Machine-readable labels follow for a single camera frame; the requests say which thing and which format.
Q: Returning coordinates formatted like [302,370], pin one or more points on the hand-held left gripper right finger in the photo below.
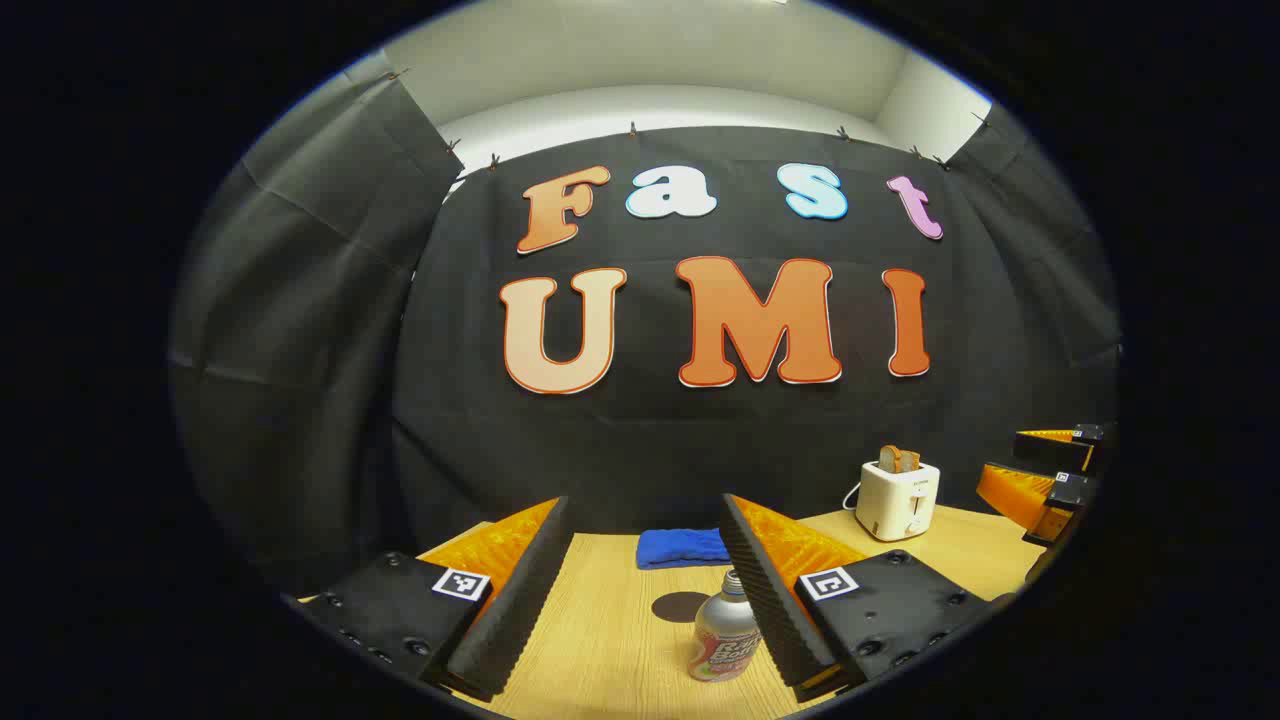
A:
[765,590]

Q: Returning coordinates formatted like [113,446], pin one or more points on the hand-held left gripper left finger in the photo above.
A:
[520,600]

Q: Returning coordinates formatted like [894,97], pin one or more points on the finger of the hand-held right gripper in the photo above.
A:
[1055,440]
[1020,495]

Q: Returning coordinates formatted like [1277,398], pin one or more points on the silver water bottle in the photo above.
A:
[720,635]

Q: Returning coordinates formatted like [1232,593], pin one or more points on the dark round coaster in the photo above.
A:
[675,607]

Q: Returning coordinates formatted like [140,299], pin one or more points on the blue towel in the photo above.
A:
[685,548]

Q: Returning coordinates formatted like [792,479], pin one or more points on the toast slice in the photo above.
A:
[910,462]
[889,459]

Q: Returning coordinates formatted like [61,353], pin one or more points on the white toaster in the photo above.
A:
[895,505]

